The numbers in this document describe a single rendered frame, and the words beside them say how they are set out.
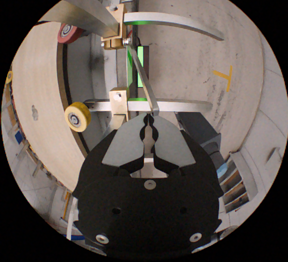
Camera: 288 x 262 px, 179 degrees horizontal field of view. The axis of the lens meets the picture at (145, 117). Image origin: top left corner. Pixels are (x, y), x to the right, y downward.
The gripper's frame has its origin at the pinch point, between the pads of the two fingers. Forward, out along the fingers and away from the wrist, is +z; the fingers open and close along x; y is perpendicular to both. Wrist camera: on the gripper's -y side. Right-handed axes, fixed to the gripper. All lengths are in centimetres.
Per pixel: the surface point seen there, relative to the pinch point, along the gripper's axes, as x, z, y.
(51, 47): -26.4, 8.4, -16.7
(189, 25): 9.8, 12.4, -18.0
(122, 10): -5.7, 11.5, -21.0
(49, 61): -26.8, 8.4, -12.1
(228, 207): 210, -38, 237
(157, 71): 10, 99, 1
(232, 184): 237, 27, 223
